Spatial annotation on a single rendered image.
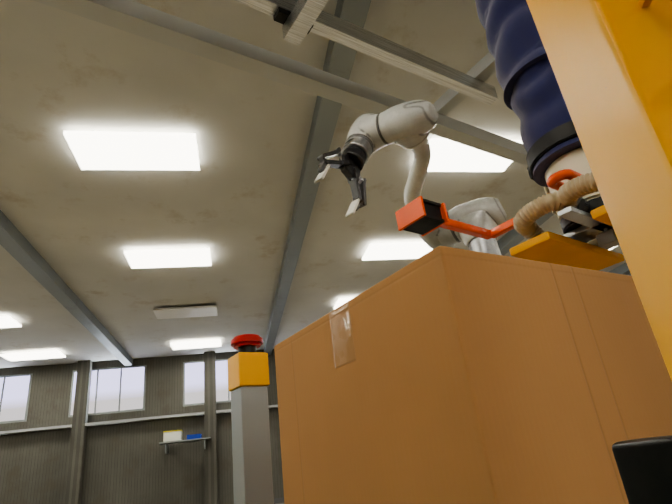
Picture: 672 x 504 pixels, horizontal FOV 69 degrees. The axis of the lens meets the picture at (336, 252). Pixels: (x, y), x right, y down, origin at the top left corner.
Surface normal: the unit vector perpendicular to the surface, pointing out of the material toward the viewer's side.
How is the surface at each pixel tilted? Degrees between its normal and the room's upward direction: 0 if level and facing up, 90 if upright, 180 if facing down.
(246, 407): 90
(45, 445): 90
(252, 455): 90
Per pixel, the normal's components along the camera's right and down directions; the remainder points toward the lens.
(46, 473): 0.18, -0.41
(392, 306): -0.86, -0.11
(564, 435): 0.51, -0.40
